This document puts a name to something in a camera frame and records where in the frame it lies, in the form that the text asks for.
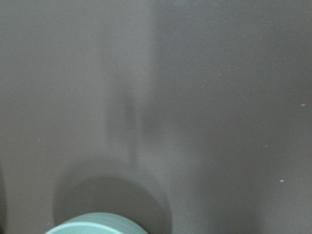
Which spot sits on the green bowl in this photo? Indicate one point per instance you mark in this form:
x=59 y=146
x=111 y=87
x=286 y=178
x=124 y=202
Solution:
x=98 y=223

